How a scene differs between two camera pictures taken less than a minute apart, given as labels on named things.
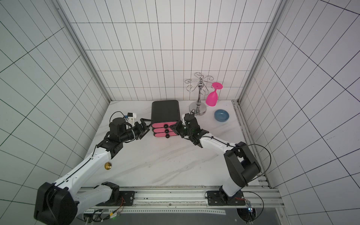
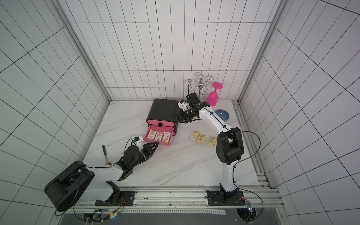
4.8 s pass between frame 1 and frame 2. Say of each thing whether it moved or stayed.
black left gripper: moved
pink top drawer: stayed
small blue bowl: stayed
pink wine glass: stayed
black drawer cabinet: stayed
